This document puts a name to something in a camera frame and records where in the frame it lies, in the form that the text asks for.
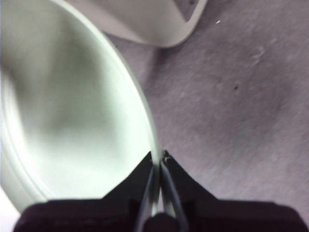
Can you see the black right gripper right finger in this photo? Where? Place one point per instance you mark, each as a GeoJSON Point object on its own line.
{"type": "Point", "coordinates": [229, 216]}

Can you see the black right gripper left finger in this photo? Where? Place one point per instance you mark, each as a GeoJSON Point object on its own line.
{"type": "Point", "coordinates": [103, 215]}

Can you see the pale green round plate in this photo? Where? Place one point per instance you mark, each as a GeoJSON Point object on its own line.
{"type": "Point", "coordinates": [72, 108]}

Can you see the cream two-slot toaster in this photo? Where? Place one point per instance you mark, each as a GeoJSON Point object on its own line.
{"type": "Point", "coordinates": [149, 21]}

